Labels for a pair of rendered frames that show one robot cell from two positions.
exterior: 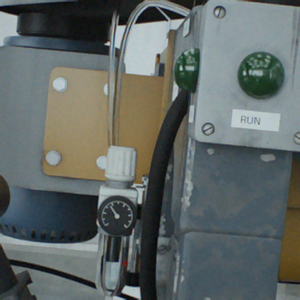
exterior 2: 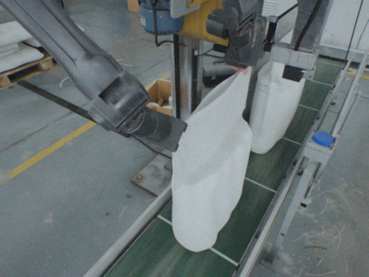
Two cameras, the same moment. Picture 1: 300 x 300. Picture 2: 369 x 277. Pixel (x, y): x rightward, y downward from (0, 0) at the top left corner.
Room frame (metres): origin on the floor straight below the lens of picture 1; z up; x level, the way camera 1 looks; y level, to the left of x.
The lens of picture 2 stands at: (0.38, 0.85, 1.40)
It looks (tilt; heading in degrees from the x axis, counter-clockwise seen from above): 40 degrees down; 307
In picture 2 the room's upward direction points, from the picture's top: straight up
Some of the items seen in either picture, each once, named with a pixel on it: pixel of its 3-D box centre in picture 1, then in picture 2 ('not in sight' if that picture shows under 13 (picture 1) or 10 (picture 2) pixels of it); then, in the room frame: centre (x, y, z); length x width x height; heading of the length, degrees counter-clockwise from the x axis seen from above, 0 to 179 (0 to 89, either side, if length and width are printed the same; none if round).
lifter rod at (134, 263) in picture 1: (137, 245); not in sight; (0.82, 0.00, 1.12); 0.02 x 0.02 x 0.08; 3
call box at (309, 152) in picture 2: not in sight; (319, 146); (0.42, 0.06, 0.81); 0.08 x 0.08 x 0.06; 3
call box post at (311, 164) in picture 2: not in sight; (288, 219); (0.42, 0.06, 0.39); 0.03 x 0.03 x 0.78; 3
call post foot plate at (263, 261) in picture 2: not in sight; (270, 259); (0.42, 0.06, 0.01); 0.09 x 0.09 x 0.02; 3
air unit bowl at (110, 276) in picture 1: (112, 263); not in sight; (0.77, 0.02, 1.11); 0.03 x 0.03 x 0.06
